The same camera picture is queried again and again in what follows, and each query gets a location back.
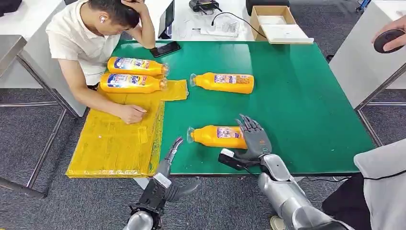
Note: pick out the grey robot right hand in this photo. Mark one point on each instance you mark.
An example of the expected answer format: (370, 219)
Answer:
(257, 141)

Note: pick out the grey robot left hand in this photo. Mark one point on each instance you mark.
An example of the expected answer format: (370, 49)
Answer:
(180, 190)

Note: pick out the orange drink bottle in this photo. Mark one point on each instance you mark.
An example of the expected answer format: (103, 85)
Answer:
(206, 137)
(206, 83)
(127, 65)
(123, 83)

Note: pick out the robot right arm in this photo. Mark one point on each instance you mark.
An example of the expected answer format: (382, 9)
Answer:
(285, 193)

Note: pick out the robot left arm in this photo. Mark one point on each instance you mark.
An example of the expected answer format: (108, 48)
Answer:
(139, 220)

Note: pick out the white table leg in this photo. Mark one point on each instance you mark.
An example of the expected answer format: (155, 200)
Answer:
(142, 182)

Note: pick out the green table mat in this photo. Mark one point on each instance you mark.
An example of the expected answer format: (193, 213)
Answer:
(301, 104)

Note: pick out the yellow plastic sheet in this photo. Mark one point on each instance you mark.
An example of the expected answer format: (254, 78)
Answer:
(111, 149)

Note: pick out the white flat board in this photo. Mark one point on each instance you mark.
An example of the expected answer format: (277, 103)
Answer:
(285, 33)

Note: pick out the open cardboard box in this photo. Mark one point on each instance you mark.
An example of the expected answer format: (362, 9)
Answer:
(254, 22)

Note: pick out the black smartphone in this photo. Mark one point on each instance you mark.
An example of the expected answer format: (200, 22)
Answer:
(165, 49)

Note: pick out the standing person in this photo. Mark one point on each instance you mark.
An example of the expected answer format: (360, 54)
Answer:
(383, 190)

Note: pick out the black router device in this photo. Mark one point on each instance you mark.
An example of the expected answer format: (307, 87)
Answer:
(204, 5)

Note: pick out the black tablet screen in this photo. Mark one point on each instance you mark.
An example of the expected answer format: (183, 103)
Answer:
(166, 19)

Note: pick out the black round object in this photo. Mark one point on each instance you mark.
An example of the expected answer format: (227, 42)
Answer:
(385, 41)

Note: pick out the blue object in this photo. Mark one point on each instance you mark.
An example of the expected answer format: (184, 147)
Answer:
(362, 4)

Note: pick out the person's hand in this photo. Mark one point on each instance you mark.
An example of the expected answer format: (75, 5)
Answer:
(396, 27)

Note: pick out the seated person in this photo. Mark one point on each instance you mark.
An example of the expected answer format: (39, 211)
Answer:
(76, 38)

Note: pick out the steel table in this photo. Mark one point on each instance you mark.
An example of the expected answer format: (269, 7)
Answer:
(9, 47)

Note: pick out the black bag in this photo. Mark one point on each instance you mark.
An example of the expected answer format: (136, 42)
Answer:
(9, 5)

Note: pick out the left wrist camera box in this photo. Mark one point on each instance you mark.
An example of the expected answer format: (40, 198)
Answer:
(155, 193)

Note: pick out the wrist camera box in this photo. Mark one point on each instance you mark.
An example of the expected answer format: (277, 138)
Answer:
(155, 193)
(228, 160)

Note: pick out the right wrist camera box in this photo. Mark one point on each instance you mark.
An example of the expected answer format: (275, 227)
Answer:
(228, 160)

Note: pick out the white table with metal frame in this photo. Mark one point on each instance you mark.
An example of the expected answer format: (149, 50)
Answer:
(364, 54)

